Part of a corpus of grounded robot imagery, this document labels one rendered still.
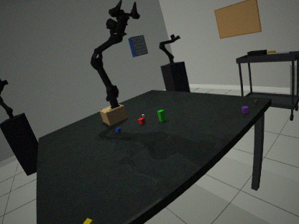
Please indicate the small purple block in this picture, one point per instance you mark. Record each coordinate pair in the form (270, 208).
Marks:
(244, 109)

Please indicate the red block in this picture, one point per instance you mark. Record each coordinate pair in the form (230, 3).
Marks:
(141, 121)

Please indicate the green block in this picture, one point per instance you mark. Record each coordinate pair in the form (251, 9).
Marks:
(161, 113)
(162, 118)

